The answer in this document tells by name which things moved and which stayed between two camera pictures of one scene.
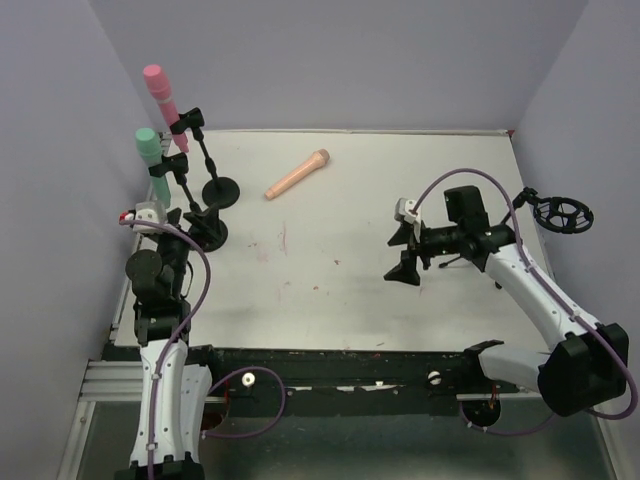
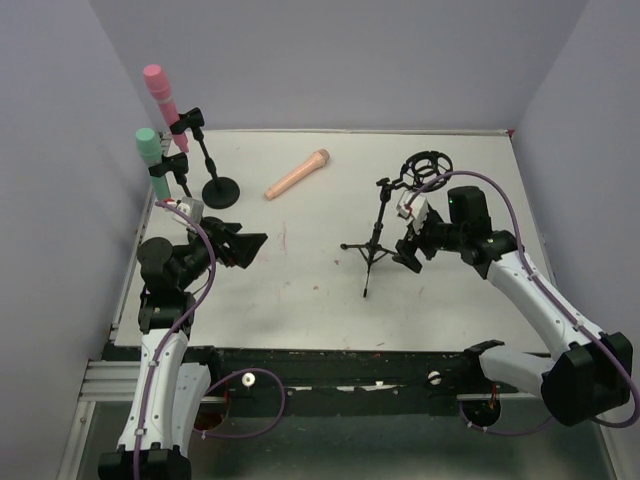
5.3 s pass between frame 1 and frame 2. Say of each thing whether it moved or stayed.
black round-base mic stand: stayed
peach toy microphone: stayed
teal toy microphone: stayed
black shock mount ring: moved
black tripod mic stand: moved
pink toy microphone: stayed
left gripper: moved
